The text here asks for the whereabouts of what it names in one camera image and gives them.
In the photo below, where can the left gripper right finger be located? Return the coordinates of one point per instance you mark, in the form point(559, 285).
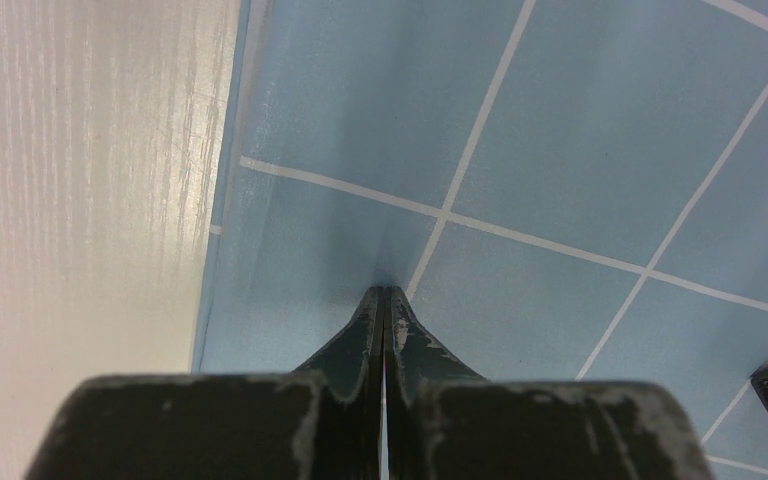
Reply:
point(433, 399)

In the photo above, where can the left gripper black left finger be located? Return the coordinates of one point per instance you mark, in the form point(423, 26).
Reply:
point(346, 441)

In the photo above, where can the blue checked cloth napkin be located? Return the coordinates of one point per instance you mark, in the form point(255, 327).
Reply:
point(563, 189)

